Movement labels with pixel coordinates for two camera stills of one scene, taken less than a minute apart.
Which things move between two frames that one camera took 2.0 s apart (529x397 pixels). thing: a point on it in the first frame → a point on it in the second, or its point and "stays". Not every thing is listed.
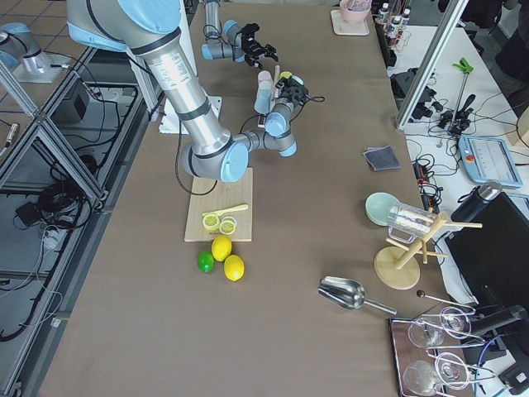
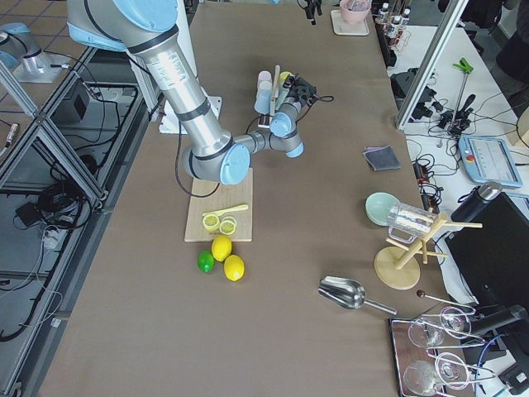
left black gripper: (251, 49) → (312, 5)
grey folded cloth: (382, 158) stays
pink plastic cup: (264, 79) stays
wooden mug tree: (397, 267) stays
